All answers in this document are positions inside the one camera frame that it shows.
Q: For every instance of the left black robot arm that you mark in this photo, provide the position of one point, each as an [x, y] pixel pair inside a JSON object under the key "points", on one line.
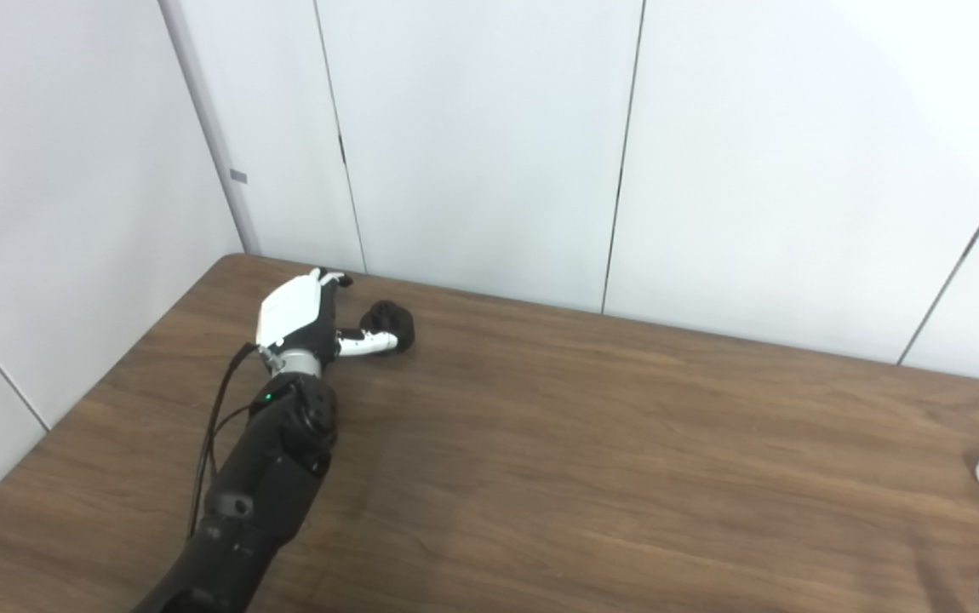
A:
{"points": [[268, 477]]}

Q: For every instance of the grey wall corner strip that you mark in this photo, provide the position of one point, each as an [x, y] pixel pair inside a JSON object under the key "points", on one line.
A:
{"points": [[208, 128]]}

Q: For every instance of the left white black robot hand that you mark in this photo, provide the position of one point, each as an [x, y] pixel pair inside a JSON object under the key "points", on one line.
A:
{"points": [[289, 311]]}

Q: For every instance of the round black plastic part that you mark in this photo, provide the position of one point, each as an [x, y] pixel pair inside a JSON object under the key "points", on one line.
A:
{"points": [[392, 317]]}

